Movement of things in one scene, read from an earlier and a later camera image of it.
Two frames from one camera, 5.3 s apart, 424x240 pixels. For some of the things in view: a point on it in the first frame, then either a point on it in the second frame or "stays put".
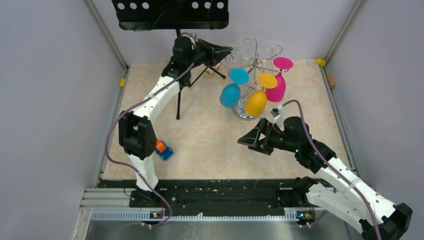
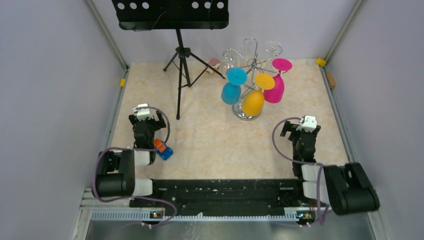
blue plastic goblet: [230, 94] stays put
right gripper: [252, 138] → [291, 127]
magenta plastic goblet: [277, 94] stays put
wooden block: [331, 80] stays put
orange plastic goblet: [256, 101] stays put
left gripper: [214, 53] → [159, 124]
